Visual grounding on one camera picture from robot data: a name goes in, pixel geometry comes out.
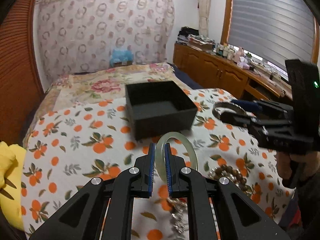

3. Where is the engraved silver bangle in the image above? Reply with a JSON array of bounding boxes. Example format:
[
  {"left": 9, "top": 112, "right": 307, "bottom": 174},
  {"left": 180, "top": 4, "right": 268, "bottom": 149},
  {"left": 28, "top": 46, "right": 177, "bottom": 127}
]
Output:
[{"left": 212, "top": 101, "right": 247, "bottom": 120}]

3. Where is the brown wooden bead bracelet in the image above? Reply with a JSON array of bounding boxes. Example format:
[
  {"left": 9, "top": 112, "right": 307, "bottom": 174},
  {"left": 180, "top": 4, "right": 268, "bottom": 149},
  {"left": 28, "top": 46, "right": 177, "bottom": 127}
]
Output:
[{"left": 212, "top": 164, "right": 253, "bottom": 197}]

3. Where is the white pearl necklace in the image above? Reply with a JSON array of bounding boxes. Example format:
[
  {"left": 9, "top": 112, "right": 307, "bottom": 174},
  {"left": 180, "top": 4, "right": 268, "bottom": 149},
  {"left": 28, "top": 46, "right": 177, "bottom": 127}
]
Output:
[{"left": 208, "top": 168, "right": 252, "bottom": 196}]

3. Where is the pale green jade bangle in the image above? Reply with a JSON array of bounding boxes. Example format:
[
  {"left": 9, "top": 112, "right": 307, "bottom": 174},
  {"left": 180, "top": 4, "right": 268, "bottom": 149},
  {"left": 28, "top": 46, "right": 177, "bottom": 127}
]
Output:
[{"left": 155, "top": 132, "right": 198, "bottom": 183}]

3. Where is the black square jewelry box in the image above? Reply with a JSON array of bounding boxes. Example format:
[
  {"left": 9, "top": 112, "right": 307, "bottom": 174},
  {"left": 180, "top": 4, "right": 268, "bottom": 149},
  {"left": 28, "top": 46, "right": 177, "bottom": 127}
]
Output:
[{"left": 125, "top": 81, "right": 198, "bottom": 140}]

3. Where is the person's right hand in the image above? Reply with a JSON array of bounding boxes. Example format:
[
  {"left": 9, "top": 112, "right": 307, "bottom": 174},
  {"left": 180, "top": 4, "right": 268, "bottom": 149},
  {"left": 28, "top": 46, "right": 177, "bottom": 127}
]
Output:
[{"left": 276, "top": 151, "right": 320, "bottom": 181}]

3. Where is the pink tissue box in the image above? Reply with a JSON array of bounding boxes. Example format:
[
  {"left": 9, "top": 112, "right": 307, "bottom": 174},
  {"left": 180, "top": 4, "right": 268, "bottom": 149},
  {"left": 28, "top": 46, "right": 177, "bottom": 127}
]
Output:
[{"left": 237, "top": 56, "right": 250, "bottom": 70}]

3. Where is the wooden sideboard cabinet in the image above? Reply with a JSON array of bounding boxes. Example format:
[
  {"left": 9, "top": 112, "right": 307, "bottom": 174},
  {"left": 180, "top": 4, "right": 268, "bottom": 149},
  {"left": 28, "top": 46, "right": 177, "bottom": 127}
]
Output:
[{"left": 173, "top": 43, "right": 292, "bottom": 103}]

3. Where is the dark blue bed sheet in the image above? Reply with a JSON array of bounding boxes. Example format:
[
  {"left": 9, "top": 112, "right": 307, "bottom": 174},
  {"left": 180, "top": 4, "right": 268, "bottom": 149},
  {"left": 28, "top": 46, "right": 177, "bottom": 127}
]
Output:
[{"left": 169, "top": 63, "right": 203, "bottom": 90}]

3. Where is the cosmetic bottles group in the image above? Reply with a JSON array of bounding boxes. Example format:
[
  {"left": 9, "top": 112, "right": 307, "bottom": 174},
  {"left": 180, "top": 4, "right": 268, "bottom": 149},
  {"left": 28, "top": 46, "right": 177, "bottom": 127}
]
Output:
[{"left": 215, "top": 43, "right": 245, "bottom": 63}]

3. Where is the orange-print white cloth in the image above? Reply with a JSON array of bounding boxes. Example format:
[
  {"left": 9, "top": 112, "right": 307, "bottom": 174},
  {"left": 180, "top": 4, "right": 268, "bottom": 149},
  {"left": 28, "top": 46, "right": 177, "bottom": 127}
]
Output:
[{"left": 21, "top": 89, "right": 293, "bottom": 236}]

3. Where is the grey window blind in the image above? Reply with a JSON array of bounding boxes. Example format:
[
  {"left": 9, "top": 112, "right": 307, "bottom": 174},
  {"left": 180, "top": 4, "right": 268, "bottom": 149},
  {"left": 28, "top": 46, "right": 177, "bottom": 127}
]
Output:
[{"left": 228, "top": 0, "right": 315, "bottom": 69}]

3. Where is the yellow plush toy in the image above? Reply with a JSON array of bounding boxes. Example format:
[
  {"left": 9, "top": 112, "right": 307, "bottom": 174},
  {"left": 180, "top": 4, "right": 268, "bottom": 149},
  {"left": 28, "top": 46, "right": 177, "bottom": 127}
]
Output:
[{"left": 1, "top": 141, "right": 26, "bottom": 231}]

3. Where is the stack of folded clothes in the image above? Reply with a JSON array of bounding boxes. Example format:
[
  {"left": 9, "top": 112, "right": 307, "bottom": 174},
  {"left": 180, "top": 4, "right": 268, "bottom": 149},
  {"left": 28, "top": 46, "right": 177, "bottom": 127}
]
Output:
[{"left": 176, "top": 27, "right": 215, "bottom": 51}]

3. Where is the floral bed blanket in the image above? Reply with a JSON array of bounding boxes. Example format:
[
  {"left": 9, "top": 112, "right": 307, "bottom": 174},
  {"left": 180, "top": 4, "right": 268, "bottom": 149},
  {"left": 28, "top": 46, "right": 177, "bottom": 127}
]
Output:
[{"left": 22, "top": 62, "right": 191, "bottom": 148}]

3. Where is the beige side curtain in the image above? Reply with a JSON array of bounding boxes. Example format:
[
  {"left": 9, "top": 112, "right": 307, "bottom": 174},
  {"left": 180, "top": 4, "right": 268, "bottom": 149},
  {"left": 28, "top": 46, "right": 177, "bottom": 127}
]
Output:
[{"left": 198, "top": 0, "right": 211, "bottom": 36}]

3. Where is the blue plastic bag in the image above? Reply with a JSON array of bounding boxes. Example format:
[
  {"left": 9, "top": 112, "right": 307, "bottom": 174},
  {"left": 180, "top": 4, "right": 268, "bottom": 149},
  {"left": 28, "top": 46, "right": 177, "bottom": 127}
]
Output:
[{"left": 110, "top": 49, "right": 133, "bottom": 67}]

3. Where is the patterned lace curtain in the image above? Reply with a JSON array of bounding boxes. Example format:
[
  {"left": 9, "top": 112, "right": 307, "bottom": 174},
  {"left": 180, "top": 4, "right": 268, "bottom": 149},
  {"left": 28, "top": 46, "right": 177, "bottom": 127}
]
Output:
[{"left": 37, "top": 0, "right": 175, "bottom": 82}]

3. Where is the brown louvered wardrobe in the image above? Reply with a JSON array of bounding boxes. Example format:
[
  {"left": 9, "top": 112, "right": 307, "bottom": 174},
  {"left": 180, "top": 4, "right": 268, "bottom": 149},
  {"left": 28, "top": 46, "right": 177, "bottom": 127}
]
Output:
[{"left": 1, "top": 0, "right": 44, "bottom": 145}]

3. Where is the silver chain jewelry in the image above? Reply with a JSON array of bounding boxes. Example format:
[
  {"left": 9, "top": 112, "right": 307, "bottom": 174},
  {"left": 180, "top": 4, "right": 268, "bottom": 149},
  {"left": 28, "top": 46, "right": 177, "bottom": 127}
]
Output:
[{"left": 167, "top": 197, "right": 188, "bottom": 237}]

